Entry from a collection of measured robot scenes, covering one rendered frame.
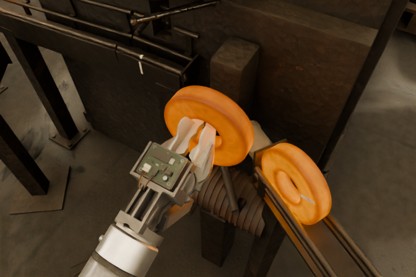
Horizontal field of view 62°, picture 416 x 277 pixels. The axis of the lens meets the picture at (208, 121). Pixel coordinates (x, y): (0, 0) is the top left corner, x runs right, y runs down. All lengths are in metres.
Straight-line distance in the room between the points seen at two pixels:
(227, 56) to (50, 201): 1.04
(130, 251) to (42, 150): 1.27
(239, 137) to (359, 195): 1.08
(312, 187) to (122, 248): 0.31
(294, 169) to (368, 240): 0.91
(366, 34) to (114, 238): 0.56
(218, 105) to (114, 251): 0.24
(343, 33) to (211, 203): 0.48
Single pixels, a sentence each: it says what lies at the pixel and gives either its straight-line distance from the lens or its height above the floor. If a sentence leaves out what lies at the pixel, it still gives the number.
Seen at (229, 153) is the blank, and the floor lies 0.81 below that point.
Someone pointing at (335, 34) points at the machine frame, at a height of 0.87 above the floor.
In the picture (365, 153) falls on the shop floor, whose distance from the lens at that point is 1.69.
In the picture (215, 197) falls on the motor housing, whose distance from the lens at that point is 0.86.
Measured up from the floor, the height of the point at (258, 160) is 0.69.
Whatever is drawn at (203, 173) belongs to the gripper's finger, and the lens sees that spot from 0.52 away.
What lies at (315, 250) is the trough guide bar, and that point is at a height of 0.69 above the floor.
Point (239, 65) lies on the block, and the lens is 0.72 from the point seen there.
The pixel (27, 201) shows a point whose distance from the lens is 1.58.
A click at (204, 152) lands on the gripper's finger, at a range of 0.53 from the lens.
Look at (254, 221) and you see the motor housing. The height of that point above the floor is 0.50.
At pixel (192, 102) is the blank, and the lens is 0.52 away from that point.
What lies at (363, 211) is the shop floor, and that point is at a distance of 1.53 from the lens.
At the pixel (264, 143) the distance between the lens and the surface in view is 0.72.
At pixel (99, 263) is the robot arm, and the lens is 0.49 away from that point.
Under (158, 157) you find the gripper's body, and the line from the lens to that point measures 0.47.
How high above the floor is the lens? 1.28
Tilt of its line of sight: 51 degrees down
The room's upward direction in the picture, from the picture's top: straight up
